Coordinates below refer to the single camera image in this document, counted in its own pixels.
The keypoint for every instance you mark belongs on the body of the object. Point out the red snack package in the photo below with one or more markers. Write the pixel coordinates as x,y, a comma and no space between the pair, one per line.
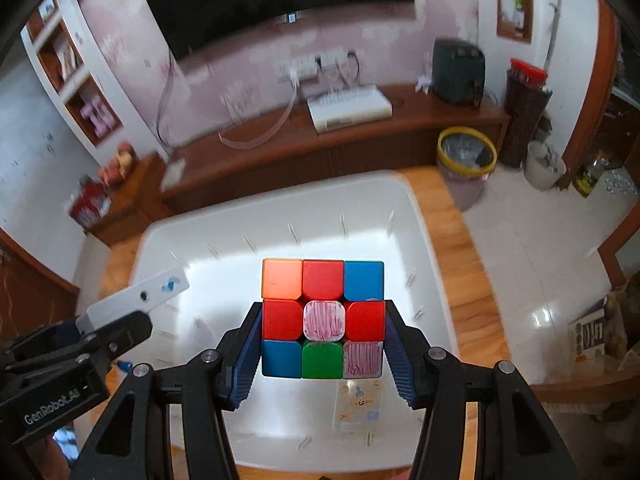
89,203

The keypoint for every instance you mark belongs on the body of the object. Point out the multicoloured puzzle cube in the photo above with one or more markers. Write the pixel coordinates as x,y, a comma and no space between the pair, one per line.
322,319

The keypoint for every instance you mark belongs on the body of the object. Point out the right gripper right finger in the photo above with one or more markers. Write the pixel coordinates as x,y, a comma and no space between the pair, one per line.
516,438

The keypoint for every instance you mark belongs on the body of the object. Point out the white set-top box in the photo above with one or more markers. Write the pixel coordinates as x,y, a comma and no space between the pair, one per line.
346,108

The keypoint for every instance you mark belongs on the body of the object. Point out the wooden TV cabinet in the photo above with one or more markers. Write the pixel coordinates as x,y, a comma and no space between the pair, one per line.
297,154

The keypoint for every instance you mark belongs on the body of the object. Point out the white plastic bucket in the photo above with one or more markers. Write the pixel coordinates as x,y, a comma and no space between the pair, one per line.
543,166

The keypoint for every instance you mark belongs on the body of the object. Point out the yellow rimmed trash bin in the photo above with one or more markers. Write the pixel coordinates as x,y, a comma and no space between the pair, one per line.
465,158

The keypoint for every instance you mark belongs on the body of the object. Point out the black air fryer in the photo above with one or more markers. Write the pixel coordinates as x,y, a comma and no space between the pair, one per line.
458,72

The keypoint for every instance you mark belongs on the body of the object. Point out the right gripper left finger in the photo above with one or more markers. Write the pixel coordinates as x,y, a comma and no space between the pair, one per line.
131,439

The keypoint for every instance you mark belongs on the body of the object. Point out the white wall shelf unit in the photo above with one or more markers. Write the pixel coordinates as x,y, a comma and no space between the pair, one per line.
81,86

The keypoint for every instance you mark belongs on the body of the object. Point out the white rectangular gadget box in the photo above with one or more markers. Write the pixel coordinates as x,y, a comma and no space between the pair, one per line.
144,296

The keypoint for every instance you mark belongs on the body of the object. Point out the white power strip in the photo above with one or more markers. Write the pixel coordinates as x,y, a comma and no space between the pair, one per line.
310,65

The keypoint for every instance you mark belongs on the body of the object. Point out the pile of peaches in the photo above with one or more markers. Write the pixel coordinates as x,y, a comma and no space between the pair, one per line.
117,170

